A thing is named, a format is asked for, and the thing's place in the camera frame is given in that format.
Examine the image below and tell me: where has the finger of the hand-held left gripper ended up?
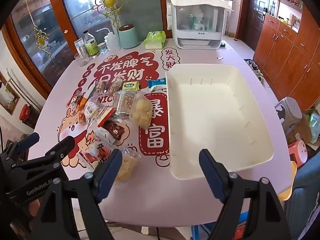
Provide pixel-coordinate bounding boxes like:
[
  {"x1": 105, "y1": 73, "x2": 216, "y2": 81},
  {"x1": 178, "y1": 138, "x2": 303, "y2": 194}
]
[
  {"x1": 10, "y1": 135, "x2": 76, "y2": 178},
  {"x1": 0, "y1": 132, "x2": 40, "y2": 165}
]

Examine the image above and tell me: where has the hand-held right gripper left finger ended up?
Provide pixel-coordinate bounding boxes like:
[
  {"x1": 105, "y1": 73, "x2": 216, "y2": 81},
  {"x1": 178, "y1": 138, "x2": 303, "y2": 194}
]
[{"x1": 31, "y1": 149, "x2": 123, "y2": 240}]

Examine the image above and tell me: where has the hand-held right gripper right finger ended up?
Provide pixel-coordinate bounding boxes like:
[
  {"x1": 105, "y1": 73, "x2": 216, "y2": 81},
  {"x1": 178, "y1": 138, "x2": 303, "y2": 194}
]
[{"x1": 199, "y1": 149, "x2": 287, "y2": 240}]

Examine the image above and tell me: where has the clear packet yellow pastry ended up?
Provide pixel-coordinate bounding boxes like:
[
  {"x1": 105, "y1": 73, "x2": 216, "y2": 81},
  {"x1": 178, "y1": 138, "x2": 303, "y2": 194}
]
[
  {"x1": 114, "y1": 147, "x2": 140, "y2": 183},
  {"x1": 130, "y1": 94, "x2": 153, "y2": 127}
]

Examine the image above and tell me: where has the red white fruit-print packet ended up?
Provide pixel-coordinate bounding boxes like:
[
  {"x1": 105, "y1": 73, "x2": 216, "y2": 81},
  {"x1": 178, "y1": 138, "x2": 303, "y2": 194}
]
[{"x1": 78, "y1": 127, "x2": 118, "y2": 170}]

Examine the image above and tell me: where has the dark brown snack packet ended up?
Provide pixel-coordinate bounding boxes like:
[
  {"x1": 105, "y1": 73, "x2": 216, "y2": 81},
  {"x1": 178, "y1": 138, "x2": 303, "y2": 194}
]
[{"x1": 104, "y1": 120, "x2": 125, "y2": 144}]

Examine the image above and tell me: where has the orange red snack packet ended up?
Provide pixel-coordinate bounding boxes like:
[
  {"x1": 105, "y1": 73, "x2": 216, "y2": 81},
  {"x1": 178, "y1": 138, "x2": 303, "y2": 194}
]
[{"x1": 66, "y1": 92, "x2": 88, "y2": 125}]

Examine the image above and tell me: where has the white barcode snack packet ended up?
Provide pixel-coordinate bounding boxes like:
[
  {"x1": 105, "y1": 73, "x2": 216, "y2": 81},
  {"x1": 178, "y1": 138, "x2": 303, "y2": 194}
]
[{"x1": 85, "y1": 99, "x2": 113, "y2": 123}]

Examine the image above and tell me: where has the red edged snack packet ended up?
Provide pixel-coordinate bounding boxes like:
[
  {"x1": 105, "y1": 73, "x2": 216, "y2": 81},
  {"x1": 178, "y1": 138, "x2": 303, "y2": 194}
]
[{"x1": 96, "y1": 106, "x2": 117, "y2": 128}]

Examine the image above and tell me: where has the white plastic bin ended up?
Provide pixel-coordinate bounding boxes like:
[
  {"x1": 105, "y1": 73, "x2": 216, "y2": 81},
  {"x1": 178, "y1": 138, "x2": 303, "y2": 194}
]
[{"x1": 165, "y1": 64, "x2": 274, "y2": 180}]

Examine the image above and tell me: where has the clear printed pastry packet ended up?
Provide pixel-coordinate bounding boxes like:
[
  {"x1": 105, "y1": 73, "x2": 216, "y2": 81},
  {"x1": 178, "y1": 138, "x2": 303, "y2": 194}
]
[{"x1": 112, "y1": 90, "x2": 138, "y2": 117}]

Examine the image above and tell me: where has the green yellow snack packet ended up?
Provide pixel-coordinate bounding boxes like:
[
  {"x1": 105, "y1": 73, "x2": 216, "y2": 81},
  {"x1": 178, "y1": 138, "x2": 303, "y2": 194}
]
[{"x1": 122, "y1": 82, "x2": 140, "y2": 91}]

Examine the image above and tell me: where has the red round object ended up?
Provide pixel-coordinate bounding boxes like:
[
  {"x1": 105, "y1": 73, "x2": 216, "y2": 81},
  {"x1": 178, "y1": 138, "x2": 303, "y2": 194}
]
[{"x1": 19, "y1": 104, "x2": 32, "y2": 122}]

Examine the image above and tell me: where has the pink printed table cover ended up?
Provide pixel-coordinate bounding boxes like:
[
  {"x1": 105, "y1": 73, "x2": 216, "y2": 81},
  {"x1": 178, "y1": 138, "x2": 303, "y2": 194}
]
[{"x1": 26, "y1": 34, "x2": 298, "y2": 233}]

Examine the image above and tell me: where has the blue storage box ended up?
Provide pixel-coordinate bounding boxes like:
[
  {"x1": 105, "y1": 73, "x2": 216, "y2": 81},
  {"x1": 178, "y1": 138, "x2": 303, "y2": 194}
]
[{"x1": 191, "y1": 212, "x2": 248, "y2": 240}]

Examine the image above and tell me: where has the yellow plastic stool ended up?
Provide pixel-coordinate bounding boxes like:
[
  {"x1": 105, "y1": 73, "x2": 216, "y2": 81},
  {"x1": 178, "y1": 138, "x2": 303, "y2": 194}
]
[{"x1": 277, "y1": 161, "x2": 298, "y2": 202}]

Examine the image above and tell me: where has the pink plastic stool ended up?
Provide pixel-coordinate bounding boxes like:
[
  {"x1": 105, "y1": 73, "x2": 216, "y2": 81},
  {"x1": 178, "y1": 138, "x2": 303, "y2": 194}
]
[{"x1": 287, "y1": 140, "x2": 308, "y2": 167}]

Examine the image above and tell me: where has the clear drinking glass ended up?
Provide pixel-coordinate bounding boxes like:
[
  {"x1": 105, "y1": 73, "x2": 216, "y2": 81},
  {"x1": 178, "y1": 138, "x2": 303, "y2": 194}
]
[{"x1": 74, "y1": 52, "x2": 90, "y2": 67}]

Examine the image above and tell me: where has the blue sofa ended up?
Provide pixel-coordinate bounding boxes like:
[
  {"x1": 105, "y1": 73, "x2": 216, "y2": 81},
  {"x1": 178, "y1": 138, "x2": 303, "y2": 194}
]
[{"x1": 285, "y1": 150, "x2": 320, "y2": 240}]

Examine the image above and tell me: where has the grey plastic stool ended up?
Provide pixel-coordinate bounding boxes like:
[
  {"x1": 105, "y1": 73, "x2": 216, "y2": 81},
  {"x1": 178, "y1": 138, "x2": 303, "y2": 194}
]
[{"x1": 275, "y1": 97, "x2": 304, "y2": 133}]

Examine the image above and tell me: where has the blue white snack packet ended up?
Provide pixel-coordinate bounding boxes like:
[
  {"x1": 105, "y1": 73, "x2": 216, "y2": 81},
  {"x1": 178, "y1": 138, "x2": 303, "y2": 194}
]
[{"x1": 147, "y1": 78, "x2": 167, "y2": 92}]

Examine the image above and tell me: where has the cardboard box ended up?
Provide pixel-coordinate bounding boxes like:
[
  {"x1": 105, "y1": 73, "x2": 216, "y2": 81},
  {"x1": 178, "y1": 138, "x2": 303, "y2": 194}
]
[{"x1": 287, "y1": 107, "x2": 320, "y2": 145}]

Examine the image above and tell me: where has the small gold flower ornament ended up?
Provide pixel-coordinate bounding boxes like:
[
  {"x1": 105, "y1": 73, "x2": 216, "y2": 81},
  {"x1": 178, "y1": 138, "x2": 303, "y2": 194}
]
[{"x1": 22, "y1": 0, "x2": 54, "y2": 57}]

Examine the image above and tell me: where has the clear bottle green label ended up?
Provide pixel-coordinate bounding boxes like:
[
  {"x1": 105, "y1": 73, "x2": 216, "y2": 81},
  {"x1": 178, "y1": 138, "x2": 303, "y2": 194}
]
[{"x1": 82, "y1": 30, "x2": 100, "y2": 57}]

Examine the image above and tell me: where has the green plastic bag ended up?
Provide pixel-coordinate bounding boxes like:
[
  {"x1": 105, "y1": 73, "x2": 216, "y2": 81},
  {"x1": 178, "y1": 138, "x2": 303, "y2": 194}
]
[{"x1": 307, "y1": 112, "x2": 320, "y2": 143}]

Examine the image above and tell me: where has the row of shoes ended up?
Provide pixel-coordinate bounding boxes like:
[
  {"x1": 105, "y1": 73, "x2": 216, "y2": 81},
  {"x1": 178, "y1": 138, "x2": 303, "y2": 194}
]
[{"x1": 244, "y1": 58, "x2": 265, "y2": 83}]

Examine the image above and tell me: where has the white squeeze bottle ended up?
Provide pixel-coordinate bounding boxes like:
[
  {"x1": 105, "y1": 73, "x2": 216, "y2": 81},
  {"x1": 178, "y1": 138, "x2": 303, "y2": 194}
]
[{"x1": 95, "y1": 27, "x2": 120, "y2": 53}]

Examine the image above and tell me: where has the mint green canister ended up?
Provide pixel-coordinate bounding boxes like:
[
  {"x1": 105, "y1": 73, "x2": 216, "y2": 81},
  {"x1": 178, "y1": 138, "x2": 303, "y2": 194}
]
[{"x1": 118, "y1": 25, "x2": 139, "y2": 49}]

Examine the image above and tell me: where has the wood framed glass door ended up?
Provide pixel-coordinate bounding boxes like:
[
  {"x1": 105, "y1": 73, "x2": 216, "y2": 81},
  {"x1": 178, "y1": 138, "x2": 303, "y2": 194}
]
[{"x1": 5, "y1": 0, "x2": 173, "y2": 98}]

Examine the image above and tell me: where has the green tissue pack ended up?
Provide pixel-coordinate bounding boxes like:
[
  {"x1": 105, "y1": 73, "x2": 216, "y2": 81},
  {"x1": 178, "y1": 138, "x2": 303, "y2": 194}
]
[{"x1": 143, "y1": 31, "x2": 167, "y2": 50}]

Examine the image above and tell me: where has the white countertop dish cabinet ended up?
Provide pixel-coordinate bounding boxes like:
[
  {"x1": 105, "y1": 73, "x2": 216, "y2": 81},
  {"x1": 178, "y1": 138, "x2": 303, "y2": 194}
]
[{"x1": 166, "y1": 0, "x2": 234, "y2": 50}]

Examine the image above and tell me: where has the large gold flower ornament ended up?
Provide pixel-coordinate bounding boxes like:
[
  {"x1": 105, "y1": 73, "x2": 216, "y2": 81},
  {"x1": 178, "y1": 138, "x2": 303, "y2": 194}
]
[{"x1": 91, "y1": 0, "x2": 129, "y2": 28}]

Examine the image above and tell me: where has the dark wooden door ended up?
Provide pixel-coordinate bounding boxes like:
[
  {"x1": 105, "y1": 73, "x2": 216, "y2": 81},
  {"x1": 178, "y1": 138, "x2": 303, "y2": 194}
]
[{"x1": 236, "y1": 0, "x2": 266, "y2": 50}]

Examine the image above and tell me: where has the wooden picture frame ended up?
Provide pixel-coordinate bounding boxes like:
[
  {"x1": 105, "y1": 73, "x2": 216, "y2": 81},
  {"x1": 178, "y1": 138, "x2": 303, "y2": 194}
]
[{"x1": 0, "y1": 80, "x2": 21, "y2": 115}]

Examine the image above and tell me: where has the brown wooden wall cabinet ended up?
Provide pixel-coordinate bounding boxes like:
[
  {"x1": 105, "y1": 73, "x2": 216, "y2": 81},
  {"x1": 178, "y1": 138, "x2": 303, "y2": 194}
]
[{"x1": 252, "y1": 0, "x2": 320, "y2": 110}]

